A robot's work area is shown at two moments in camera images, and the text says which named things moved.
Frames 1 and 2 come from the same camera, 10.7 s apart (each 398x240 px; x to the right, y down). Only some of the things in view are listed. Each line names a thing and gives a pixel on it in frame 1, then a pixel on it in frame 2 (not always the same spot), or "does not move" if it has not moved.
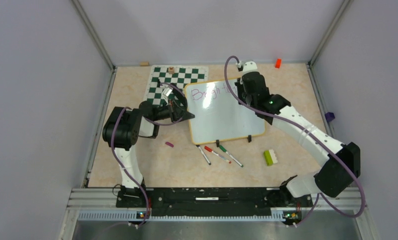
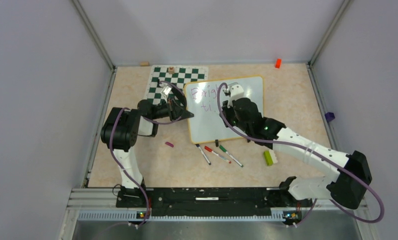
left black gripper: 177,112 does not move
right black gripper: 240,87 -> 226,111
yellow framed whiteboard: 215,115 does not move
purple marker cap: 169,144 does not move
